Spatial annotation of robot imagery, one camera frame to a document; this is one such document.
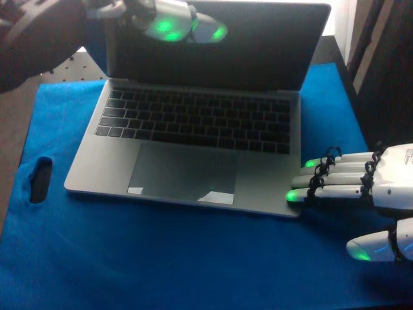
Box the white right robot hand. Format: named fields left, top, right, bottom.
left=285, top=143, right=413, bottom=264

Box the silver laptop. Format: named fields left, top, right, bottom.
left=63, top=1, right=332, bottom=218

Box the blue felt mat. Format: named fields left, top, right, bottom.
left=0, top=63, right=413, bottom=310

